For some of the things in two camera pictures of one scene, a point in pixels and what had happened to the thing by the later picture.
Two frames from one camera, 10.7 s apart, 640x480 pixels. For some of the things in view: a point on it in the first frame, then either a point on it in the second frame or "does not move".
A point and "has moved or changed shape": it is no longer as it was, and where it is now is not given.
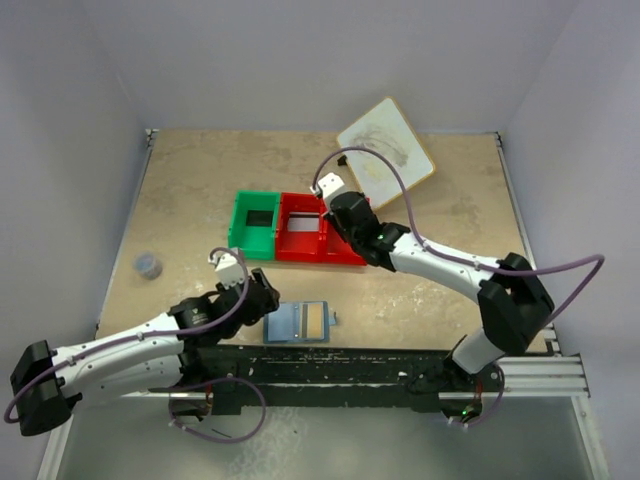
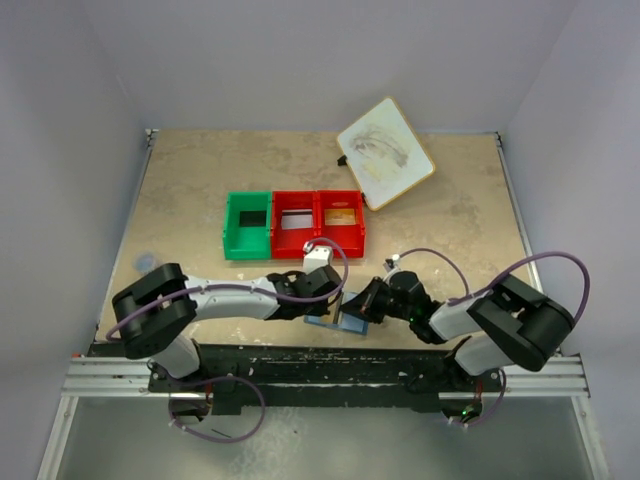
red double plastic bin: [305, 233] does not move
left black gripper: [271, 304] -> [319, 309]
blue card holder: [294, 322] -> [339, 318]
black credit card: [260, 218] has moved or changed shape
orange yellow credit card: [315, 320] has moved or changed shape
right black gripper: [330, 213] -> [364, 304]
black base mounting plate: [255, 376] does not move
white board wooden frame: [385, 130] does not move
